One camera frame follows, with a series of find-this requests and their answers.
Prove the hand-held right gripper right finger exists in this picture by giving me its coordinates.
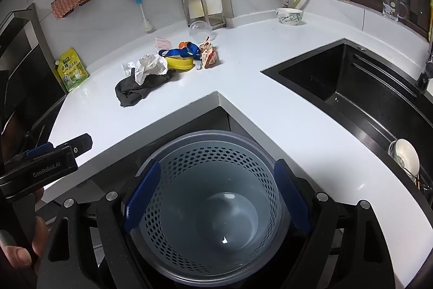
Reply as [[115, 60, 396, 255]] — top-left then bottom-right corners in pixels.
[[273, 158, 396, 289]]

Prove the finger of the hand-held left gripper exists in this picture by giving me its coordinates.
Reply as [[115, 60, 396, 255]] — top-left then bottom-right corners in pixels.
[[14, 142, 55, 163], [54, 133, 93, 159]]

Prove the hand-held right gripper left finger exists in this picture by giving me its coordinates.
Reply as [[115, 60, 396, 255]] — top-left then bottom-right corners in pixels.
[[35, 158, 161, 289]]

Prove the grey perforated waste bin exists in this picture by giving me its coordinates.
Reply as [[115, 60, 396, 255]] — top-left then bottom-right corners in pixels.
[[130, 130, 291, 279]]

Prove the black cloth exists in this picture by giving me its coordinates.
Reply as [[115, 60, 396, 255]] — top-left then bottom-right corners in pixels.
[[115, 69, 176, 108]]

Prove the white paper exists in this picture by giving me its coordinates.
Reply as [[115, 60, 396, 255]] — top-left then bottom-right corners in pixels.
[[133, 54, 169, 85]]

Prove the yellow tape ring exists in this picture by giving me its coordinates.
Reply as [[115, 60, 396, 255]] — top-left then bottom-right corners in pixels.
[[166, 56, 194, 73]]

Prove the blue ribbon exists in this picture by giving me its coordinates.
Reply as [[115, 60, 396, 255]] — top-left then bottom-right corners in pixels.
[[158, 43, 202, 59]]

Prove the beige snack wrapper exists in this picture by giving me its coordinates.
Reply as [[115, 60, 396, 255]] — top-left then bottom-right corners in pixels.
[[198, 37, 219, 70]]

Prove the person's left hand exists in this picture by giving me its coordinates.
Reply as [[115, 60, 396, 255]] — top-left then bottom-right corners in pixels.
[[0, 187, 50, 279]]

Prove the green yellow seasoning pouch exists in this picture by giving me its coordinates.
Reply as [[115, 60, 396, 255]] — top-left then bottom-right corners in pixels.
[[56, 48, 89, 92]]

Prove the steel kitchen appliance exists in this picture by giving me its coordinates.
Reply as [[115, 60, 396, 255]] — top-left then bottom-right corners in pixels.
[[0, 3, 66, 141]]

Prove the white bowl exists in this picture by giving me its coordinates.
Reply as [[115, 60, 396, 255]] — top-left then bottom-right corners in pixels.
[[388, 138, 421, 179]]

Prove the black kitchen sink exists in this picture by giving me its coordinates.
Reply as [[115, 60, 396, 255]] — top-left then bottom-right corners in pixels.
[[260, 38, 433, 208]]

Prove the blue white bottle brush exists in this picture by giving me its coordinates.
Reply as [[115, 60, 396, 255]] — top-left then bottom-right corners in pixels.
[[135, 0, 154, 34]]

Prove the orange striped cloth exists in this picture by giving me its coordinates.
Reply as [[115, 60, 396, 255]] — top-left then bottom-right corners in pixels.
[[51, 0, 92, 20]]

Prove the clear plastic cup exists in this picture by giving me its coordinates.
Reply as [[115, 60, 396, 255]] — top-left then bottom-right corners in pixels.
[[189, 21, 214, 39]]

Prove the patterned ceramic bowl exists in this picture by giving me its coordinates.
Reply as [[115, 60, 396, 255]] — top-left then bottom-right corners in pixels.
[[275, 7, 304, 26]]

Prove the metal board rack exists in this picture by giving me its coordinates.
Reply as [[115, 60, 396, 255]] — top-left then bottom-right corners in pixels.
[[181, 0, 227, 29]]

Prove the metal faucet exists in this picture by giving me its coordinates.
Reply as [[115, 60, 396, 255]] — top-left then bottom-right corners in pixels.
[[417, 38, 433, 91]]

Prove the printed glass mug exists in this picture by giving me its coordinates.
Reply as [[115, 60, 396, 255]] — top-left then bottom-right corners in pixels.
[[382, 0, 410, 20]]

